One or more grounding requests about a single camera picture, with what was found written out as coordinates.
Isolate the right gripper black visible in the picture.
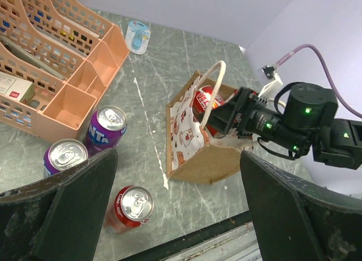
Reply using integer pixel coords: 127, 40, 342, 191
197, 87, 311, 156

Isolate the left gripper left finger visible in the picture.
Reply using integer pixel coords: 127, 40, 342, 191
1, 149, 118, 260

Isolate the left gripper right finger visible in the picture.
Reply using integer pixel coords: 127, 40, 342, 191
240, 151, 361, 260

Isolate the red soda can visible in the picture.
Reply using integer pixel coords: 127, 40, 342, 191
104, 185, 154, 234
192, 85, 226, 138

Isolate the purple soda can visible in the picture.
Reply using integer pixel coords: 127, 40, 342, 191
44, 138, 88, 178
84, 105, 127, 157

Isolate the canvas bag brown printed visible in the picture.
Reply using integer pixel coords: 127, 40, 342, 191
166, 60, 256, 184

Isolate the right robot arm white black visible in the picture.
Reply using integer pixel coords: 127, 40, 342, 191
196, 82, 361, 169

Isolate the blue white blister pack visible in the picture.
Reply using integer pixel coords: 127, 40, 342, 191
125, 20, 151, 55

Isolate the white red box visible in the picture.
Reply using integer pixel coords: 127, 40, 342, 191
1, 72, 35, 104

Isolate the orange plastic file organizer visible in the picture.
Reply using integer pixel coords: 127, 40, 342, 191
1, 0, 129, 142

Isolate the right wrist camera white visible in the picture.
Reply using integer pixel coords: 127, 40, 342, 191
258, 64, 283, 99

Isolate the aluminium mounting rail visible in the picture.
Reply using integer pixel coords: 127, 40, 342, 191
121, 210, 266, 261

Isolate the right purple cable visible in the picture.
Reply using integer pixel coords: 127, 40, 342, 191
272, 43, 362, 119

